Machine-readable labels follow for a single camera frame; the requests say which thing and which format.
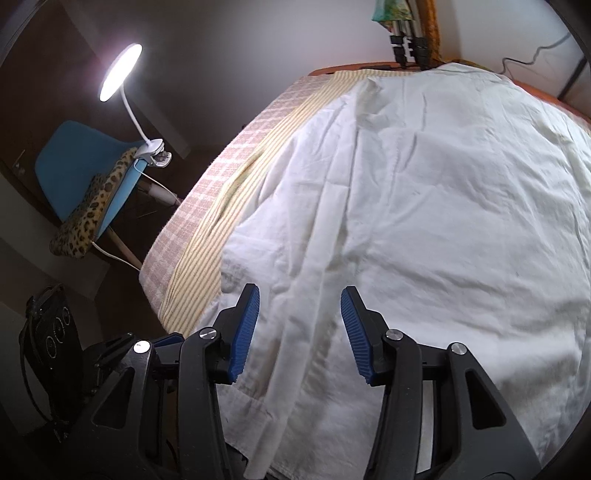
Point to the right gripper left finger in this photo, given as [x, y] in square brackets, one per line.
[227, 341]

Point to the leopard print cushion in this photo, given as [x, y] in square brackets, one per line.
[77, 233]

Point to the black mini tripod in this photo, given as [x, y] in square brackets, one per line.
[573, 79]

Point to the pink checked blanket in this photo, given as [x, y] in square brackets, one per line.
[165, 251]

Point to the colourful patterned cloth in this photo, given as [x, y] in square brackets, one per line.
[428, 22]

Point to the folded silver tripod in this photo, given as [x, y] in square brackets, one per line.
[407, 39]

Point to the blue plastic chair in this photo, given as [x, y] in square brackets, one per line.
[73, 155]

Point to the orange mattress edge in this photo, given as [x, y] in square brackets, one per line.
[457, 77]

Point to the white long-sleeved shirt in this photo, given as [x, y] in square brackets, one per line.
[458, 219]

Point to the yellow striped bed sheet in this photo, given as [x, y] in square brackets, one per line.
[196, 279]

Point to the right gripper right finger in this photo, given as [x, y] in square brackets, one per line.
[371, 340]

